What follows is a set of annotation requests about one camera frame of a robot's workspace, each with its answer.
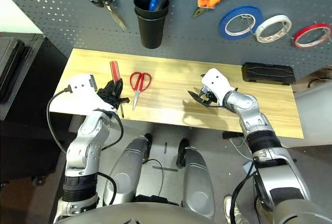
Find black ribbed tool case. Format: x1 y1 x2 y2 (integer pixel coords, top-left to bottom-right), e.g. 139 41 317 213
242 62 296 86

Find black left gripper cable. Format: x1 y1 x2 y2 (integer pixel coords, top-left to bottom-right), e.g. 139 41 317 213
102 109 125 152

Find long grey floor tape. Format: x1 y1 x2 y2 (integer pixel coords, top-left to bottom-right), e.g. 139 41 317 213
152 165 179 172

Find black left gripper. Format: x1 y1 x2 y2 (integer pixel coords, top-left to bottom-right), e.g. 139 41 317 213
97 78 130 112

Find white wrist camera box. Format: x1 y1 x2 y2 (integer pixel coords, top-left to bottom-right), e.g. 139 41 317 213
67 73 115 112
201 67 236 104

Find red tape roll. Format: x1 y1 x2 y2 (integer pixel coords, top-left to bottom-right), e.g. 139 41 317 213
293 22 332 49

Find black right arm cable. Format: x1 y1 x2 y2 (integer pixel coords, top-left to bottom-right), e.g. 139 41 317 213
230 156 259 224

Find silver robot left leg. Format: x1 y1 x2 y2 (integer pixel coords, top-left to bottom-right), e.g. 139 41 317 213
103 132 154 206

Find silver robot leg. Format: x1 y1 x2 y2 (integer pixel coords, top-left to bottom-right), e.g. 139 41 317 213
103 132 154 206
176 138 216 219

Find thin black cable loop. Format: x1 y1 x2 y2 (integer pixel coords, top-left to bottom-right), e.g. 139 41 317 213
142 158 164 198

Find red handled screwdriver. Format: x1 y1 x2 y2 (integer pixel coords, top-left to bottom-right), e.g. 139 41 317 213
109 60 125 118

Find black plastic cup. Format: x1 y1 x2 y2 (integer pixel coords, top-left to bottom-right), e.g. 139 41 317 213
133 0 170 50

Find grey robot torso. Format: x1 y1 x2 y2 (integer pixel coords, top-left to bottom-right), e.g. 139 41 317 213
56 202 221 224

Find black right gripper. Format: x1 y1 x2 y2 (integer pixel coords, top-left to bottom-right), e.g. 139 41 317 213
188 85 220 107

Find black handled scissors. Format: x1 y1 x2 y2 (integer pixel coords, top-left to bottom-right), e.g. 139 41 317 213
85 0 128 32

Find black hard equipment case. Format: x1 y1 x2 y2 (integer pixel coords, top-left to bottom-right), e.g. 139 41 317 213
0 38 25 103

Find grey white machine housing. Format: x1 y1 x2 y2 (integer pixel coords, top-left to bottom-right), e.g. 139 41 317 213
294 81 332 148

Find grey perforated pegboard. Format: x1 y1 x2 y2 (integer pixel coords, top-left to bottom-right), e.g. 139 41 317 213
0 0 332 79

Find silver robot right leg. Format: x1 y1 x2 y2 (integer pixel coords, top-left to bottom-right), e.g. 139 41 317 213
176 138 216 219

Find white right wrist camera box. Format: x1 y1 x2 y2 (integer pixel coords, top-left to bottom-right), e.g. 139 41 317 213
201 67 236 104

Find red handled scissors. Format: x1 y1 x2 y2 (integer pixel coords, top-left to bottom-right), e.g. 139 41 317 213
129 71 153 110

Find blue tape roll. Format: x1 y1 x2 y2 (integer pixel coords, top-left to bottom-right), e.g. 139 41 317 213
218 5 264 40

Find white floor cable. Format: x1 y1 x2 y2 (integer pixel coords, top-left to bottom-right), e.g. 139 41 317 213
232 138 252 160

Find white grey sneaker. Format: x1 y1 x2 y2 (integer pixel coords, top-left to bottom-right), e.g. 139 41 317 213
223 195 250 224

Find grey square floor box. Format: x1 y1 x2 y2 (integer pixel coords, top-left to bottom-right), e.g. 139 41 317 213
242 161 256 175

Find metal tape peg hook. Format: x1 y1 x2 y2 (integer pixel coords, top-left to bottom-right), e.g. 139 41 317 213
240 13 256 34

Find white tape roll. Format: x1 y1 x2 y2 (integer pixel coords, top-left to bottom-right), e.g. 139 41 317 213
255 14 293 44

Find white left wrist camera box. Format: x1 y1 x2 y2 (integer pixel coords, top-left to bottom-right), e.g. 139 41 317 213
67 73 115 112

